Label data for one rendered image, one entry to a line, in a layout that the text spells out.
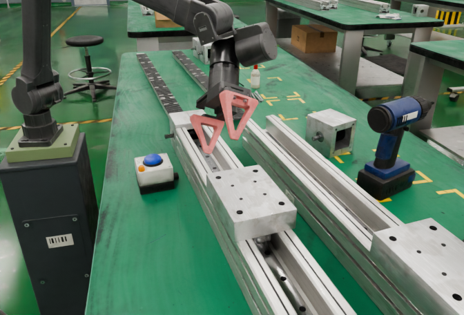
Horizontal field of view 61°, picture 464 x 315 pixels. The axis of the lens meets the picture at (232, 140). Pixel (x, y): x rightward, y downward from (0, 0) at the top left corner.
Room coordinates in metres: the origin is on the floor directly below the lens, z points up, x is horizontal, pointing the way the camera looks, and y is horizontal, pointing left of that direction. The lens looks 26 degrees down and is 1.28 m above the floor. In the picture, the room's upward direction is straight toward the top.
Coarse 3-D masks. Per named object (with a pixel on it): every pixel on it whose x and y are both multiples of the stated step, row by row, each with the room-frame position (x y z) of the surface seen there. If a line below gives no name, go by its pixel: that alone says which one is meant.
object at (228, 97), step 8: (216, 88) 0.64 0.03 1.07; (224, 88) 0.62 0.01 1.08; (232, 88) 0.62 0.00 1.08; (208, 96) 0.66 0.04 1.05; (216, 96) 0.64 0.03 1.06; (224, 96) 0.61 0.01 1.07; (232, 96) 0.62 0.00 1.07; (240, 96) 0.62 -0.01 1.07; (248, 96) 0.63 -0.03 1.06; (208, 104) 0.66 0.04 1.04; (216, 104) 0.66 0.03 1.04; (224, 104) 0.61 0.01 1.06; (232, 104) 0.62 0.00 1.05; (240, 104) 0.62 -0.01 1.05; (248, 104) 0.62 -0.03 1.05; (256, 104) 0.63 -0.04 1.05; (224, 112) 0.61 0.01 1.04; (248, 112) 0.62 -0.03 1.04; (232, 120) 0.60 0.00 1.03; (240, 120) 0.62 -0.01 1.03; (248, 120) 0.62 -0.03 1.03; (232, 128) 0.59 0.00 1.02; (240, 128) 0.60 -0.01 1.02; (232, 136) 0.59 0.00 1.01
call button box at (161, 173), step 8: (136, 160) 0.82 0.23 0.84; (168, 160) 0.82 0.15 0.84; (136, 168) 0.79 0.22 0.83; (152, 168) 0.78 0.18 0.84; (160, 168) 0.78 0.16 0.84; (168, 168) 0.78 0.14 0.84; (136, 176) 0.83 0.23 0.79; (144, 176) 0.76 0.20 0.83; (152, 176) 0.77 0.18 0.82; (160, 176) 0.77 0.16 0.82; (168, 176) 0.78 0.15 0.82; (176, 176) 0.82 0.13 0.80; (144, 184) 0.76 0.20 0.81; (152, 184) 0.77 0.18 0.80; (160, 184) 0.77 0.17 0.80; (168, 184) 0.78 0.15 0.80; (144, 192) 0.76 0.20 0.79; (152, 192) 0.77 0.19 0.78
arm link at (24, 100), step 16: (32, 0) 0.93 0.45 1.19; (48, 0) 0.96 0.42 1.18; (32, 16) 0.94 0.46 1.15; (48, 16) 0.96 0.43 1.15; (32, 32) 0.94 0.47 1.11; (48, 32) 0.97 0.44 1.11; (32, 48) 0.95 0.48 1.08; (48, 48) 0.97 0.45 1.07; (32, 64) 0.95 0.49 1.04; (48, 64) 0.98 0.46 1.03; (16, 80) 0.95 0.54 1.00; (32, 80) 0.95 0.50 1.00; (48, 80) 0.98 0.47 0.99; (16, 96) 0.95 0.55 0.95; (32, 96) 0.94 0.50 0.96; (32, 112) 0.94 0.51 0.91
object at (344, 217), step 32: (256, 128) 0.95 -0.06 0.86; (288, 128) 0.95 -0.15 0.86; (256, 160) 0.91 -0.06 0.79; (288, 160) 0.77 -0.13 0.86; (320, 160) 0.77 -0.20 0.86; (288, 192) 0.74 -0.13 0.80; (320, 192) 0.64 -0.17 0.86; (352, 192) 0.64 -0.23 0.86; (320, 224) 0.61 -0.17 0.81; (352, 224) 0.54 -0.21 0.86; (384, 224) 0.55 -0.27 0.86; (352, 256) 0.51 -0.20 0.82; (384, 288) 0.44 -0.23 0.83
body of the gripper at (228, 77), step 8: (216, 64) 0.71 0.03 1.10; (232, 64) 0.71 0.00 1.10; (216, 72) 0.70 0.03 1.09; (224, 72) 0.69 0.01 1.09; (232, 72) 0.70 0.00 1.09; (216, 80) 0.68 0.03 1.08; (224, 80) 0.68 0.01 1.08; (232, 80) 0.69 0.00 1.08; (208, 88) 0.69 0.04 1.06; (240, 88) 0.66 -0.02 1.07; (200, 104) 0.70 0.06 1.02
